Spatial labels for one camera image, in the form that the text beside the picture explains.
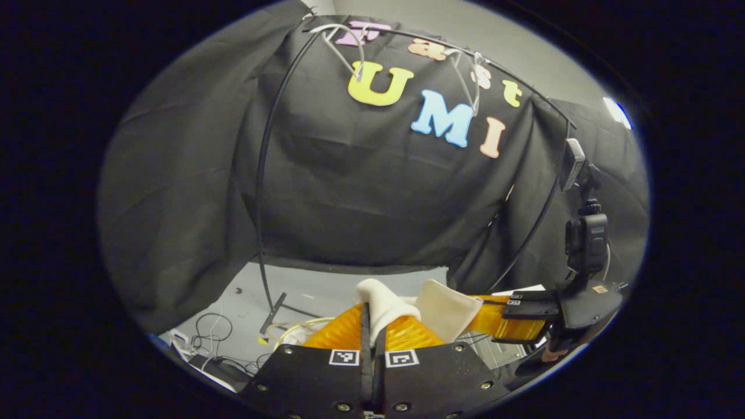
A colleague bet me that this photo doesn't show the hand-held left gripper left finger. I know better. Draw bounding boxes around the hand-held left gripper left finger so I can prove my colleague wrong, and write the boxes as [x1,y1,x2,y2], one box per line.
[236,301,373,419]

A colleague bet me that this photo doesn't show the ceiling light panel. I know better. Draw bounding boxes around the ceiling light panel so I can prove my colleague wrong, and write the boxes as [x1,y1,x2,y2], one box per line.
[604,97,632,130]

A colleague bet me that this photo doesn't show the cream button shirt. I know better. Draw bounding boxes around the cream button shirt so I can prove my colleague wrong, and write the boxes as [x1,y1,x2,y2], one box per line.
[355,278,485,347]

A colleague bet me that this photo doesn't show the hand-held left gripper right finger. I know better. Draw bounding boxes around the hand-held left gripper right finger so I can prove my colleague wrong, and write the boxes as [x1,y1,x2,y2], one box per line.
[375,314,513,419]

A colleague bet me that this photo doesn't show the tangled black white cables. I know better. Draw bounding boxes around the tangled black white cables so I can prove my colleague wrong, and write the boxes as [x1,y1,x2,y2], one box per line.
[166,311,260,392]

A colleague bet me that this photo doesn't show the white plastic hanger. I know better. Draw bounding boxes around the white plastic hanger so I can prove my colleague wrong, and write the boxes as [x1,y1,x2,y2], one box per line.
[445,48,484,117]
[308,23,366,82]

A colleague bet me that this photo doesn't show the black clothes rack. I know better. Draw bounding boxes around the black clothes rack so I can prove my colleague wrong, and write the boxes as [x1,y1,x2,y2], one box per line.
[254,23,577,338]

